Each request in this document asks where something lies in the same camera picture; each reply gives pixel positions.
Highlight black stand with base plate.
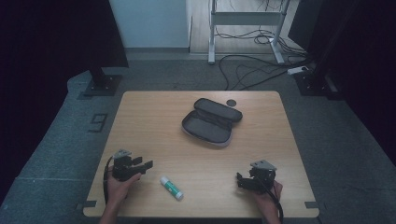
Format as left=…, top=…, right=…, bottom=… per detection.
left=293, top=0, right=359, bottom=97
left=83, top=66, right=123, bottom=97

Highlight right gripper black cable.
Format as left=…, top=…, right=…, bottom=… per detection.
left=261, top=176, right=285, bottom=224

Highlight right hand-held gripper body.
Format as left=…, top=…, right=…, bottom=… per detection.
left=247, top=159, right=277, bottom=192

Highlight white and green glue stick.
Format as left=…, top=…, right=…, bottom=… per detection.
left=159, top=175, right=185, bottom=202

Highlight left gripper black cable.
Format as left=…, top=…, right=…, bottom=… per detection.
left=102, top=155, right=116, bottom=204

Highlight dark grey pencil case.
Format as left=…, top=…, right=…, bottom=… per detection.
left=180, top=97, right=244, bottom=148

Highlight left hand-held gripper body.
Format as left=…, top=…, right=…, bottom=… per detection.
left=110, top=148, right=142, bottom=183

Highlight white power strip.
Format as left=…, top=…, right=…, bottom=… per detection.
left=286, top=65, right=310, bottom=76

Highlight person's left hand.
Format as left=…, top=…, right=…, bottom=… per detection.
left=105, top=166, right=143, bottom=207

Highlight white metal desk frame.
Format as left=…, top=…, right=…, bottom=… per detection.
left=207, top=0, right=292, bottom=65

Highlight black curtain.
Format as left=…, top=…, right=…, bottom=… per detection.
left=0, top=0, right=130, bottom=200
left=288, top=0, right=396, bottom=166

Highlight black floor cables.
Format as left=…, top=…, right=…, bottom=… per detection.
left=214, top=0, right=314, bottom=91

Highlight person's right hand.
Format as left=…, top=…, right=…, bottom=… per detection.
left=251, top=180, right=284, bottom=217

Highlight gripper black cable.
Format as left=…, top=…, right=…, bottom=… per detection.
left=102, top=155, right=116, bottom=204
left=261, top=176, right=285, bottom=224

